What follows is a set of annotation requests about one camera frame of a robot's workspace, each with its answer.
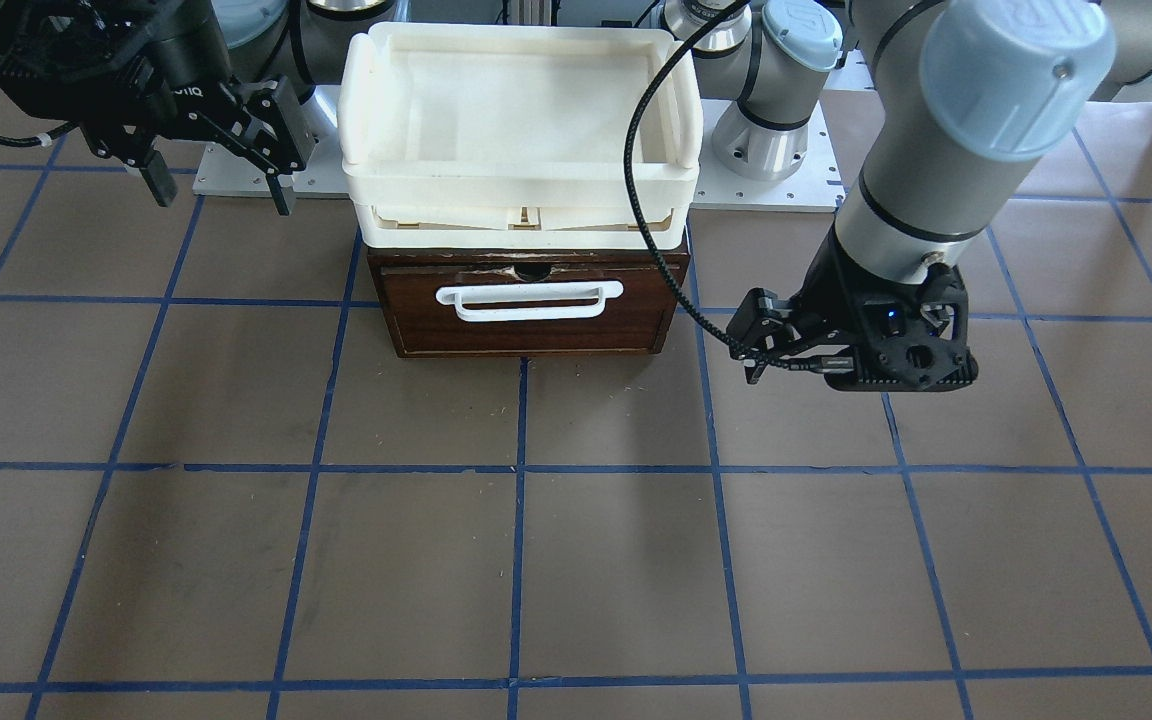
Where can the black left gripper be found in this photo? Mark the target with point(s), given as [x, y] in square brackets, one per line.
[829, 296]

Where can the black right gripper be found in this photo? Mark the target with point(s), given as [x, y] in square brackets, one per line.
[173, 62]

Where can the light wooden drawer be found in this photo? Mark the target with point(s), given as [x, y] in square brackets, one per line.
[528, 300]

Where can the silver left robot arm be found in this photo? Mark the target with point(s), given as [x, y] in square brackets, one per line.
[974, 93]

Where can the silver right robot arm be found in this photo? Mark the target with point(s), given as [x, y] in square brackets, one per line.
[303, 40]

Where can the dark brown wooden cabinet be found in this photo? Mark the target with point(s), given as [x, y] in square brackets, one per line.
[526, 262]

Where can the white plastic tray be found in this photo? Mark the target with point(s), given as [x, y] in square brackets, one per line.
[493, 137]

